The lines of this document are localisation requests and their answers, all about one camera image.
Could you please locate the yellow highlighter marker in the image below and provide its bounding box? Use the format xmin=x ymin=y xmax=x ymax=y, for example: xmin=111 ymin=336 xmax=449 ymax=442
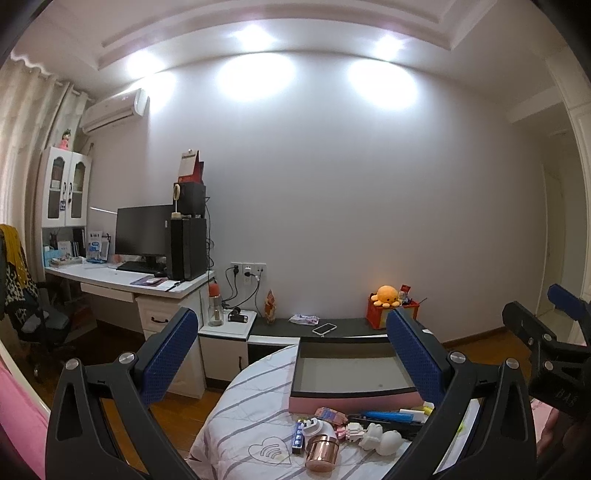
xmin=399 ymin=402 xmax=435 ymax=423

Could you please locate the white astronaut figurine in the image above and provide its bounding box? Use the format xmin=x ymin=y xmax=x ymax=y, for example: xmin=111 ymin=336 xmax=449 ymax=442
xmin=359 ymin=423 xmax=404 ymax=457

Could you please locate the pink block toy figure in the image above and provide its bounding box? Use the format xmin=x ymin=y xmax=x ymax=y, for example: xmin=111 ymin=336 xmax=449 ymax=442
xmin=335 ymin=422 xmax=366 ymax=443

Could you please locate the pink storage box tray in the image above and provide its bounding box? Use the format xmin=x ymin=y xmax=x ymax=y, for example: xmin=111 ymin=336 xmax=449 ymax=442
xmin=288 ymin=338 xmax=423 ymax=415

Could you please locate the rose gold metal can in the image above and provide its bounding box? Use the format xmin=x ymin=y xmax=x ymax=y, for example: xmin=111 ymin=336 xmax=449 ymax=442
xmin=305 ymin=434 xmax=339 ymax=473

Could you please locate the white round plug device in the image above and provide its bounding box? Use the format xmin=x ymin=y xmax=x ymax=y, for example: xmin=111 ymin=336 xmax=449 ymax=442
xmin=303 ymin=417 xmax=337 ymax=445

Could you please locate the blue usb hub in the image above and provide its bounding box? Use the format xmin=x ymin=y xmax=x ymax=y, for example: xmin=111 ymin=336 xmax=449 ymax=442
xmin=290 ymin=418 xmax=307 ymax=455

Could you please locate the white desk with drawers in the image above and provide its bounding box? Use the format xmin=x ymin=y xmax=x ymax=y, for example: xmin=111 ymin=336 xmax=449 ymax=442
xmin=44 ymin=262 xmax=216 ymax=400

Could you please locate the orange octopus plush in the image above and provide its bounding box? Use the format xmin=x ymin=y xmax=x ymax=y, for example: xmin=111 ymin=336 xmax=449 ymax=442
xmin=370 ymin=285 xmax=401 ymax=309

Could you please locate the red toy box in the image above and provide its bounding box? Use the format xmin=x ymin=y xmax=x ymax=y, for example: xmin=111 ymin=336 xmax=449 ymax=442
xmin=365 ymin=294 xmax=421 ymax=330

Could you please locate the white nightstand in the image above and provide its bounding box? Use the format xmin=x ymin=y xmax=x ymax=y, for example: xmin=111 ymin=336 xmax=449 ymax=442
xmin=198 ymin=310 xmax=256 ymax=382

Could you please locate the bottle with orange cap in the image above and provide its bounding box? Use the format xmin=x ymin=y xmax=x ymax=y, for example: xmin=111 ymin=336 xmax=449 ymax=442
xmin=208 ymin=281 xmax=223 ymax=327

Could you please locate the small black webcam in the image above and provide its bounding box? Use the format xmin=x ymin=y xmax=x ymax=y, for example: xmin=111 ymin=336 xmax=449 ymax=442
xmin=228 ymin=306 xmax=249 ymax=323

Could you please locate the white smartphone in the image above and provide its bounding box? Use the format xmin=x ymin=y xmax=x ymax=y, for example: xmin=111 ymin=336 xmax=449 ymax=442
xmin=312 ymin=323 xmax=338 ymax=337

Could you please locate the black low cabinet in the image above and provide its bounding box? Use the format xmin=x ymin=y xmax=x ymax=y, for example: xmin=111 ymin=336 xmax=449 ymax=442
xmin=246 ymin=316 xmax=440 ymax=370

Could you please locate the black computer monitor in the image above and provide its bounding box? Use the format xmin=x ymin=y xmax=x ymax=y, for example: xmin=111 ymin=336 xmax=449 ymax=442
xmin=115 ymin=205 xmax=173 ymax=275

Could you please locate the red snack bag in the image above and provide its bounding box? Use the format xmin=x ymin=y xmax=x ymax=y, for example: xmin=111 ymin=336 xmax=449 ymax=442
xmin=263 ymin=290 xmax=276 ymax=325

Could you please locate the black computer tower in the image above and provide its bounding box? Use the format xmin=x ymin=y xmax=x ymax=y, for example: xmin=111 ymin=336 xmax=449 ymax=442
xmin=165 ymin=218 xmax=207 ymax=281

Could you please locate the tissue packet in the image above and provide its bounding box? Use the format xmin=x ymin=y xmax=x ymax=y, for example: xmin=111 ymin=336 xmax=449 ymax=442
xmin=288 ymin=314 xmax=320 ymax=326

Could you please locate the white glass door cabinet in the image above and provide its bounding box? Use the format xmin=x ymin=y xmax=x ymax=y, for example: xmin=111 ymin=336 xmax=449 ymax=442
xmin=36 ymin=147 xmax=92 ymax=229

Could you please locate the black speaker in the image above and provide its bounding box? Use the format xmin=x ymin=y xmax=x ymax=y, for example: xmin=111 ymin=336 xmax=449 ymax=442
xmin=173 ymin=182 xmax=206 ymax=217

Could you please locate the red desk calendar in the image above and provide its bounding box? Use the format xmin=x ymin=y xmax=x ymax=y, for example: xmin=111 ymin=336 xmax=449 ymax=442
xmin=177 ymin=149 xmax=204 ymax=184

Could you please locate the pink doll figure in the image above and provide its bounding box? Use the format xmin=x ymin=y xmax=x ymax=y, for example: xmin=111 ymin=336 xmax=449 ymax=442
xmin=57 ymin=129 xmax=71 ymax=150

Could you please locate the beige curtain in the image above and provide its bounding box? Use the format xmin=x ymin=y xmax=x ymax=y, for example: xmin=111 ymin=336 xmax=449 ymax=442
xmin=1 ymin=59 xmax=88 ymax=280

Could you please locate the white air conditioner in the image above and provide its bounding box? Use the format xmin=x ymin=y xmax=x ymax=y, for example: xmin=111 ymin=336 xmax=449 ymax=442
xmin=80 ymin=88 xmax=149 ymax=135

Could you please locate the wall power outlet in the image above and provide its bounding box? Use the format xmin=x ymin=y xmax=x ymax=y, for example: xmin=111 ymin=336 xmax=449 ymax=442
xmin=230 ymin=261 xmax=266 ymax=278

